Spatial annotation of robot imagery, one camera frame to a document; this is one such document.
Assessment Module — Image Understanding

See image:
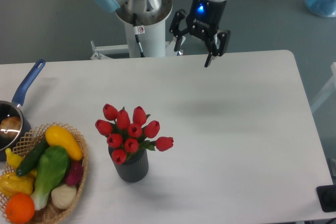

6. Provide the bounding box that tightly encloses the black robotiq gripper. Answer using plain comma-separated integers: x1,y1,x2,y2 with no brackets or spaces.
169,0,231,68

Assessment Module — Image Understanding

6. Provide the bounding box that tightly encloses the red tulip bouquet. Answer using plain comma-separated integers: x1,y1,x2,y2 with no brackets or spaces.
95,103,174,165

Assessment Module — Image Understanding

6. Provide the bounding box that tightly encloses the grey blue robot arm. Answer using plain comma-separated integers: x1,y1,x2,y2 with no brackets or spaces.
94,0,230,67

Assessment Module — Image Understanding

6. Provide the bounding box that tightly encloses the dark grey ribbed vase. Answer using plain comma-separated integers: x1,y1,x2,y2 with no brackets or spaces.
112,149,149,183

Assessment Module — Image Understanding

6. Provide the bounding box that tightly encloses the yellow squash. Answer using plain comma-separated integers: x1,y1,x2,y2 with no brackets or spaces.
45,125,83,161

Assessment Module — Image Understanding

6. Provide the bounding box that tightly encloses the purple red onion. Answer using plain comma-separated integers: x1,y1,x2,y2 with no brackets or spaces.
65,162,83,186

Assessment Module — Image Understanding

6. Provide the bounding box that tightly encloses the green bok choy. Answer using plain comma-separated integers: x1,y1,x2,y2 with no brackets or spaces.
31,146,70,211

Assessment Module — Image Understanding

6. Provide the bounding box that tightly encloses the black device at table edge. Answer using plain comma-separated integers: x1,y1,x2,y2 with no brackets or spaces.
316,185,336,212

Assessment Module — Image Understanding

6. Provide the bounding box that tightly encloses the brown bread roll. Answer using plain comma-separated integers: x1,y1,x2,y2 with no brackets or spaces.
1,116,21,140

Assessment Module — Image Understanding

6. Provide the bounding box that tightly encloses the green cucumber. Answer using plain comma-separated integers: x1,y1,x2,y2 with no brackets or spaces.
16,138,49,177

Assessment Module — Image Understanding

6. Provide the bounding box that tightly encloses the white garlic bulb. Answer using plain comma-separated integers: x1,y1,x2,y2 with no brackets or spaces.
51,184,77,209

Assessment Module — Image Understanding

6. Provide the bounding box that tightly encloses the yellow banana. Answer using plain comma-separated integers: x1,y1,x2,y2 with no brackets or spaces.
5,148,24,170

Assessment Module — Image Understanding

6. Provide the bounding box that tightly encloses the woven wicker basket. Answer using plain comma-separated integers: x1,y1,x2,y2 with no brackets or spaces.
1,123,88,223

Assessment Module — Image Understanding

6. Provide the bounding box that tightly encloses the yellow bell pepper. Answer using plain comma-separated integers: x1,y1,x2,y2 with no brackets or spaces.
1,172,35,198

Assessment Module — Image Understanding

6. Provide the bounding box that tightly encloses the orange fruit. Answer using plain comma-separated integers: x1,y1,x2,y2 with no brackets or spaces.
5,193,35,223

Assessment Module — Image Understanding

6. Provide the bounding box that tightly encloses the white frame at right edge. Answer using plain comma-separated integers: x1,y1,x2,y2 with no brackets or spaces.
310,62,335,113

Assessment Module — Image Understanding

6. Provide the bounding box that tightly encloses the blue handled saucepan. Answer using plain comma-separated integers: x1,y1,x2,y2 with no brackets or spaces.
1,59,46,162

